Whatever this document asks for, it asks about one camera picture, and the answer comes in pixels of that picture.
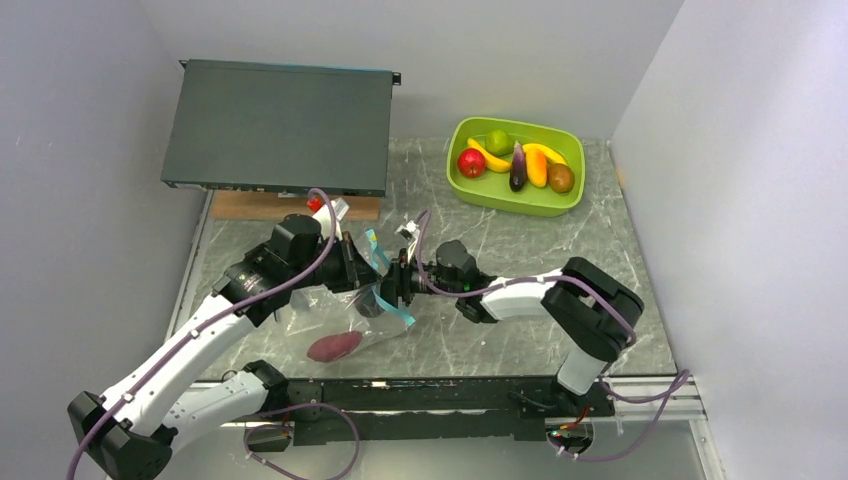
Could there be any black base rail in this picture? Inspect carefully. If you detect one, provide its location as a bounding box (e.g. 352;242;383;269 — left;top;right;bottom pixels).
246;375;615;446

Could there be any green plastic bin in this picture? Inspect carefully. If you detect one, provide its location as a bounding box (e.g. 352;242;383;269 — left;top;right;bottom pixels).
446;117;587;217

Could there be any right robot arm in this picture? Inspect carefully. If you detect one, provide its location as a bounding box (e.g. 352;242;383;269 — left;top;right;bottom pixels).
360;240;645;415

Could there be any aluminium frame rail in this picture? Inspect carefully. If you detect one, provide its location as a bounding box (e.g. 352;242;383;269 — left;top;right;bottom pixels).
105;376;709;480

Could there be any wooden block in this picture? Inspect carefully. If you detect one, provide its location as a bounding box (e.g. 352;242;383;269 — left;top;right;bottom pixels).
209;191;381;221

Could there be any purple eggplant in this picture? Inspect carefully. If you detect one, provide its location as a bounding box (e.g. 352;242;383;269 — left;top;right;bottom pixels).
508;141;528;192

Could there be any green lime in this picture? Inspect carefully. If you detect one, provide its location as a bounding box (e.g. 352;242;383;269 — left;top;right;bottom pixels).
484;129;514;157

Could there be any clear zip top bag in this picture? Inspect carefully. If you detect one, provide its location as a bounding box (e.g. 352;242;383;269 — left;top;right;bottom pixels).
278;228;417;362

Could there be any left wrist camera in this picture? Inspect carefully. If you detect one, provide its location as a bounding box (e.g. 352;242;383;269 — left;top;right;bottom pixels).
307;196;350;241

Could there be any red apple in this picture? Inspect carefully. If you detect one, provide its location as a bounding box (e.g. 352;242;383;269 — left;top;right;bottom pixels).
456;148;487;178

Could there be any dark plum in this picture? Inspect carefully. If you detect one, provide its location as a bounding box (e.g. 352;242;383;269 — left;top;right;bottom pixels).
353;293;383;319

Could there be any yellow banana behind mango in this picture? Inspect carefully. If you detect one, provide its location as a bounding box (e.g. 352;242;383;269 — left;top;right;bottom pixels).
522;143;568;165

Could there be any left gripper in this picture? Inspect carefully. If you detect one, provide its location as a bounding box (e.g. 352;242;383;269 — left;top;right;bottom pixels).
289;231;383;294

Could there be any purple sweet potato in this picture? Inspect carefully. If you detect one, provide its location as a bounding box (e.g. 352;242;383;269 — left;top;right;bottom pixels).
306;331;363;363

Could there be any orange yellow mango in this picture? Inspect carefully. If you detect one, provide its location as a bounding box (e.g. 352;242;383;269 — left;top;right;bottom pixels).
525;148;548;188

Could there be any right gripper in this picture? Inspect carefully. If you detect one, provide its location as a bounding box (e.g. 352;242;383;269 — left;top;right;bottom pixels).
360;249;461;312

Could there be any brown kiwi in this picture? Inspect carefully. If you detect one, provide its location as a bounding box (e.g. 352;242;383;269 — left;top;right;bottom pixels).
547;163;575;194

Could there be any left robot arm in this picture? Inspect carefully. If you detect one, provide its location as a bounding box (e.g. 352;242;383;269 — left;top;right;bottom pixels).
66;211;379;479

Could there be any dark grey rack box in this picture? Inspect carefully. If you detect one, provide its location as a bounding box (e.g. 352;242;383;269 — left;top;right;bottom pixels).
161;59;402;197

